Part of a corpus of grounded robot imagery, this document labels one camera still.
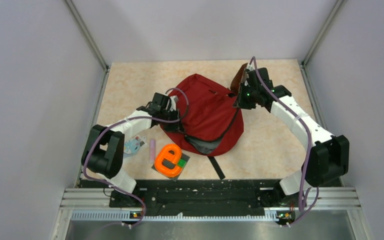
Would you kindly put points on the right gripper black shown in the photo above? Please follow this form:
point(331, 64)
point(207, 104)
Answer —
point(240, 103)

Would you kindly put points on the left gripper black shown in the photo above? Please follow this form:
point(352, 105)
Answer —
point(176, 126)

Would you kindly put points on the red backpack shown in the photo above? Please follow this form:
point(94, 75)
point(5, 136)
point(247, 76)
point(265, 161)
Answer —
point(210, 125)

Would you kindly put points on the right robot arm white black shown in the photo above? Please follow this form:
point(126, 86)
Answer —
point(327, 155)

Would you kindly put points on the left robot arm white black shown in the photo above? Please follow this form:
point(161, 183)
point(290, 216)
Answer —
point(103, 155)

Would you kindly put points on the light blue blister pack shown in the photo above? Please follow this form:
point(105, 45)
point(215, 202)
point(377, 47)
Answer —
point(133, 145)

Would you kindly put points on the brown wooden metronome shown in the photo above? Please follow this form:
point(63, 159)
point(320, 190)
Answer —
point(235, 83)

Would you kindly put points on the pink eraser stick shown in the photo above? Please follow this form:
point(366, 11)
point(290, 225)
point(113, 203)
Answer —
point(152, 150)

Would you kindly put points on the orange plastic letter toy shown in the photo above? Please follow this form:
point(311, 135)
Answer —
point(171, 153)

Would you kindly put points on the green toy block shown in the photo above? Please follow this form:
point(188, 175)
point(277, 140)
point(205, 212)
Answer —
point(181, 163)

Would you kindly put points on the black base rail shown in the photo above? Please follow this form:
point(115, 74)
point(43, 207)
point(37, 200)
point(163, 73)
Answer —
point(200, 198)

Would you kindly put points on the aluminium frame post left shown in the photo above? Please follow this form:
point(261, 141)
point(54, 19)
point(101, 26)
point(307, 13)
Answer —
point(86, 34)

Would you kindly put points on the aluminium frame post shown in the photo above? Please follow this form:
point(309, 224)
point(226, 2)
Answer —
point(337, 7)
point(86, 34)

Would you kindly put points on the aluminium frame post right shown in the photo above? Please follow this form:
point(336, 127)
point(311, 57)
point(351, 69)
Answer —
point(337, 7)

